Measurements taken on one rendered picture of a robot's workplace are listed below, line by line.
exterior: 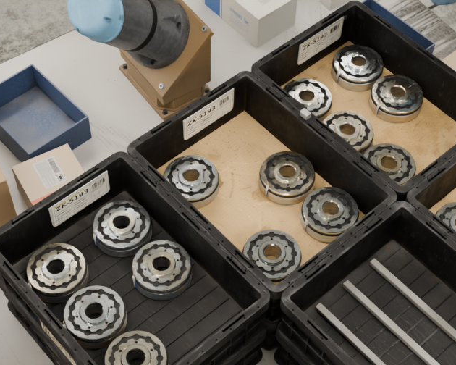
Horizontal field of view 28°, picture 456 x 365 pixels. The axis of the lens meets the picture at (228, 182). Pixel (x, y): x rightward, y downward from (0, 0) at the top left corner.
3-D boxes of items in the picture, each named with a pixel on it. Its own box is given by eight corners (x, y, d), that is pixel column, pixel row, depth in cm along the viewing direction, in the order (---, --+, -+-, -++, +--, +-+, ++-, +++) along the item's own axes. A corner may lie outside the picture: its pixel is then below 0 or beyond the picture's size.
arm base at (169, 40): (121, 41, 197) (90, 30, 189) (161, -16, 193) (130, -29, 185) (160, 82, 190) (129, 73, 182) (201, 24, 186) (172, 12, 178)
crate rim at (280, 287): (123, 155, 164) (122, 147, 162) (246, 75, 176) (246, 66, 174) (274, 303, 147) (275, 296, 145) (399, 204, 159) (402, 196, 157)
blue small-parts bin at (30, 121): (-20, 119, 195) (-28, 98, 189) (37, 85, 201) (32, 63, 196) (34, 175, 187) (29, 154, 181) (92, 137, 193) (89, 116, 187)
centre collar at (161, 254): (142, 261, 156) (141, 259, 156) (166, 248, 158) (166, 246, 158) (156, 282, 154) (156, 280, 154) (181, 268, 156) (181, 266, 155)
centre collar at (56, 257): (35, 267, 155) (35, 265, 155) (58, 250, 157) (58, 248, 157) (53, 285, 153) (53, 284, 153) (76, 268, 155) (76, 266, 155)
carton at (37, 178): (17, 188, 185) (11, 166, 179) (72, 165, 188) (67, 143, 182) (49, 247, 177) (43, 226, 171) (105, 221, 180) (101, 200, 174)
